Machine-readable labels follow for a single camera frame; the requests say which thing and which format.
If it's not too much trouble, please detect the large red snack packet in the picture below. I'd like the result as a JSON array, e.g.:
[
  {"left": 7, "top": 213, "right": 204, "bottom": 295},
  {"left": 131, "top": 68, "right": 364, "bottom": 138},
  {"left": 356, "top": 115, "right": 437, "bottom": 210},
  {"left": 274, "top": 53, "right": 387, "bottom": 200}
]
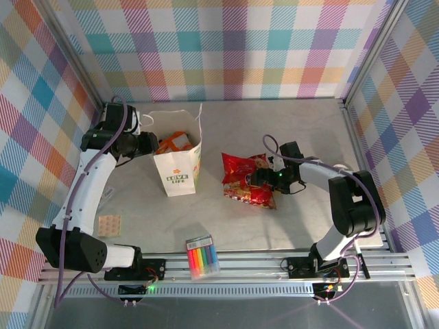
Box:
[{"left": 221, "top": 151, "right": 278, "bottom": 210}]

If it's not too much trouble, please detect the orange snack packet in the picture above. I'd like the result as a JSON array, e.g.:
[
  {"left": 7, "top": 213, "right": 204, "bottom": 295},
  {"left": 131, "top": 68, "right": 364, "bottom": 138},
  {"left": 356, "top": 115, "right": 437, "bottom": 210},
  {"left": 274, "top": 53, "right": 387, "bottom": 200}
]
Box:
[{"left": 156, "top": 131, "right": 193, "bottom": 155}]

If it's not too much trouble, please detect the white floral paper bag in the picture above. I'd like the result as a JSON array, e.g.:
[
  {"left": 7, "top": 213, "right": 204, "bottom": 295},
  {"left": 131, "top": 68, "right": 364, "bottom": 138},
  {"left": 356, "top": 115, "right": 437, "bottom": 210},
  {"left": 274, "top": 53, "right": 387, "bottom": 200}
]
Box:
[{"left": 140, "top": 102, "right": 204, "bottom": 198}]

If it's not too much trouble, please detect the small white paper label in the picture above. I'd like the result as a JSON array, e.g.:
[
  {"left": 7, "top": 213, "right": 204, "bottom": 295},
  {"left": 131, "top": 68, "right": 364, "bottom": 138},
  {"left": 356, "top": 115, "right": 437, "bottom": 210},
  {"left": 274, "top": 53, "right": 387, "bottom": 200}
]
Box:
[{"left": 102, "top": 186, "right": 116, "bottom": 207}]

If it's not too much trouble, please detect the beige square note pad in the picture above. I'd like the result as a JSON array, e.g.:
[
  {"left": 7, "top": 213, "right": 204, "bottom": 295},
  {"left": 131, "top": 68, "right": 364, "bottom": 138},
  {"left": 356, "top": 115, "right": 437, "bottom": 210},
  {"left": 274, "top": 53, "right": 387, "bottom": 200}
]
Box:
[{"left": 97, "top": 215, "right": 123, "bottom": 239}]

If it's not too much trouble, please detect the pack of coloured markers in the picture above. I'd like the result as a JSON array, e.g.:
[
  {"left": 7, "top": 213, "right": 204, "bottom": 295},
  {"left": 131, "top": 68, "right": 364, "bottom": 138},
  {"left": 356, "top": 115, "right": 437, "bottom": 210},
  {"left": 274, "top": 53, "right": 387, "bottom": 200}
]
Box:
[{"left": 185, "top": 234, "right": 220, "bottom": 281}]

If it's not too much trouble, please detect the black marker pen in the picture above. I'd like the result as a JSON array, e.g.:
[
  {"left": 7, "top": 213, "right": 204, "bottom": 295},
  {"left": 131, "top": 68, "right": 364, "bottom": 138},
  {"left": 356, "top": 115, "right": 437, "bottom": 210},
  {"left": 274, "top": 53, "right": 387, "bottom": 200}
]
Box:
[{"left": 354, "top": 243, "right": 372, "bottom": 280}]

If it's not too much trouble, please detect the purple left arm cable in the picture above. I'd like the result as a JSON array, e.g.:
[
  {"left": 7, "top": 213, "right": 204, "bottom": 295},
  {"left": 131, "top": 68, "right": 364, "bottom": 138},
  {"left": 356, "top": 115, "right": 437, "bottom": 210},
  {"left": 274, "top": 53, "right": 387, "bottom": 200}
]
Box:
[{"left": 54, "top": 95, "right": 139, "bottom": 308}]

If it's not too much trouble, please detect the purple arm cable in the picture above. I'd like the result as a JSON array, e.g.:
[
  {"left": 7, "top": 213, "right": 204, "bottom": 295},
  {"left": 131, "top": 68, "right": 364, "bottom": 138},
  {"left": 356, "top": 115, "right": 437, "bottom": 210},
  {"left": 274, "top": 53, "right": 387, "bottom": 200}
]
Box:
[
  {"left": 262, "top": 134, "right": 385, "bottom": 305},
  {"left": 54, "top": 95, "right": 139, "bottom": 308}
]

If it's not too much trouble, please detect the aluminium mounting rail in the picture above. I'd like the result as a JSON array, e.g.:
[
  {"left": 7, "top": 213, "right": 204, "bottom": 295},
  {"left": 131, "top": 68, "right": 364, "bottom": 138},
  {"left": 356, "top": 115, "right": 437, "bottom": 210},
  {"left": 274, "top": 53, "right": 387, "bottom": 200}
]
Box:
[{"left": 37, "top": 252, "right": 418, "bottom": 285}]

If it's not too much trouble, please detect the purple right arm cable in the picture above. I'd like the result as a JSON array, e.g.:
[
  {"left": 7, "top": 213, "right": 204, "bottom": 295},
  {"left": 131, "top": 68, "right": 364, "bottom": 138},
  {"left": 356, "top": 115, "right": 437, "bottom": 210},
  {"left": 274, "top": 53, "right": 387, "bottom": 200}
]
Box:
[{"left": 262, "top": 134, "right": 385, "bottom": 305}]

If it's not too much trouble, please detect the aluminium table side rail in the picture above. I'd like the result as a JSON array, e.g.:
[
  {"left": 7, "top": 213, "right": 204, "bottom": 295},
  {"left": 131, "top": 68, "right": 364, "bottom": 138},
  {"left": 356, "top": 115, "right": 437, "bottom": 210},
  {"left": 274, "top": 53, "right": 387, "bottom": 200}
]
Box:
[{"left": 341, "top": 99, "right": 416, "bottom": 261}]

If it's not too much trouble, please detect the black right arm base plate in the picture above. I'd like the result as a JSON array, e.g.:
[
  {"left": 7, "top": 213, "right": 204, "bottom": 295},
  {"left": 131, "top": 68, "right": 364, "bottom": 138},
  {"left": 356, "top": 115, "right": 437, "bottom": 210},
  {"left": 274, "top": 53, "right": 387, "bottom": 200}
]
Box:
[{"left": 286, "top": 255, "right": 351, "bottom": 279}]

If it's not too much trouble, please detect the grey aluminium frame post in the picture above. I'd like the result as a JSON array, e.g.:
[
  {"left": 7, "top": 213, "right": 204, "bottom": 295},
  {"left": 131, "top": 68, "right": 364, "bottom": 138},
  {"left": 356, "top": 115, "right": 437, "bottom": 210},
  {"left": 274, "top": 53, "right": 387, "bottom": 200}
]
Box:
[
  {"left": 36, "top": 0, "right": 106, "bottom": 110},
  {"left": 342, "top": 0, "right": 410, "bottom": 108}
]

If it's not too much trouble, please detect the slotted grey cable duct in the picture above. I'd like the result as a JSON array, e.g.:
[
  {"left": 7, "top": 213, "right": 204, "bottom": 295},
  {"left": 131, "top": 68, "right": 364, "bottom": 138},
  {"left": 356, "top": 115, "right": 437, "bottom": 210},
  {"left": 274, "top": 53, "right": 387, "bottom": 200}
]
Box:
[{"left": 54, "top": 287, "right": 316, "bottom": 298}]

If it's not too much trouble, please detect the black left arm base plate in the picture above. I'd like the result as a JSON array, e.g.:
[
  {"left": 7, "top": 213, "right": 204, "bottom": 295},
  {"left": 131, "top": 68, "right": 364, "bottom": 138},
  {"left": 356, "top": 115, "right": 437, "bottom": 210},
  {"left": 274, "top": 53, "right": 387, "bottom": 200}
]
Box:
[{"left": 104, "top": 257, "right": 167, "bottom": 282}]

